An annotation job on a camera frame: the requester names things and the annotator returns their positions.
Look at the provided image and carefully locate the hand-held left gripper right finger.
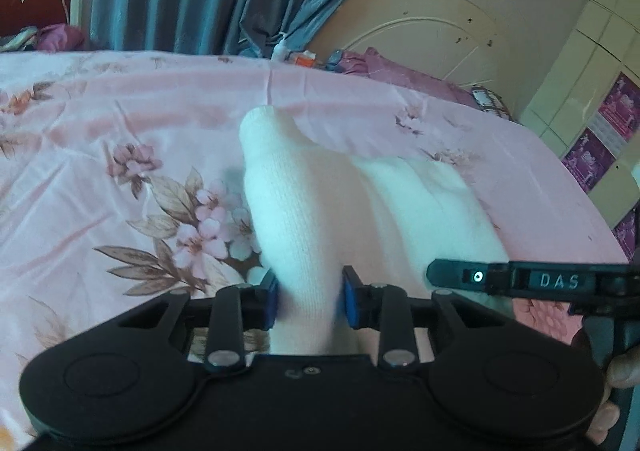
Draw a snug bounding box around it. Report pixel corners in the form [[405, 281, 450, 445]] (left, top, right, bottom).
[[341, 265, 506, 373]]

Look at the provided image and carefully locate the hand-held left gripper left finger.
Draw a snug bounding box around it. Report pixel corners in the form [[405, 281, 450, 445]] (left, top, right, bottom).
[[117, 268, 280, 374]]

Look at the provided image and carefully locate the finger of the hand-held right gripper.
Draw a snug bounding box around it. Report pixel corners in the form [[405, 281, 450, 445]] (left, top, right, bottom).
[[427, 258, 603, 304]]

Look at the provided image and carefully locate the white knit garment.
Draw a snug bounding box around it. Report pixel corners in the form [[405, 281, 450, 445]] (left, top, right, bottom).
[[239, 106, 511, 357]]

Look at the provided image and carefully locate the person's right hand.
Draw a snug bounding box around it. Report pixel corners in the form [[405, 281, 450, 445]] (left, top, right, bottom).
[[585, 353, 640, 446]]

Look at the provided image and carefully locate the purple pillow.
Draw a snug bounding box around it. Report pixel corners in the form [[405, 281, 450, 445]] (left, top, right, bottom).
[[327, 47, 481, 107]]

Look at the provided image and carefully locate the cream wardrobe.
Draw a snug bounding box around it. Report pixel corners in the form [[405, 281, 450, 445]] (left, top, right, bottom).
[[520, 0, 640, 262]]

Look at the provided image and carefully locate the cream arched headboard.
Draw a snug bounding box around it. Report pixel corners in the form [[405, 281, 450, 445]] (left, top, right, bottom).
[[300, 0, 516, 119]]

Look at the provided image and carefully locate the white bottle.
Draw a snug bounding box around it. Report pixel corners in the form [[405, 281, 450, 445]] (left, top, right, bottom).
[[272, 34, 293, 62]]

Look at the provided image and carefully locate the pink floral bedsheet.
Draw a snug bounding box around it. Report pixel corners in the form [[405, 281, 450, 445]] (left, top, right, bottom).
[[0, 50, 631, 451]]

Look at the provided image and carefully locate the purple crumpled cloth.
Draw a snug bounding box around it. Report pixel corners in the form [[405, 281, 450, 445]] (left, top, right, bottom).
[[37, 22, 87, 52]]

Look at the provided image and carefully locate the multicoloured crumpled cloth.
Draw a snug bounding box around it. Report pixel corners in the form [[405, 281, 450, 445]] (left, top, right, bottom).
[[0, 26, 41, 52]]

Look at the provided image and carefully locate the purple wall poster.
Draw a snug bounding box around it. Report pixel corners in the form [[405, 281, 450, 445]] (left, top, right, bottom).
[[560, 128, 618, 194], [597, 72, 640, 147], [612, 211, 640, 262]]

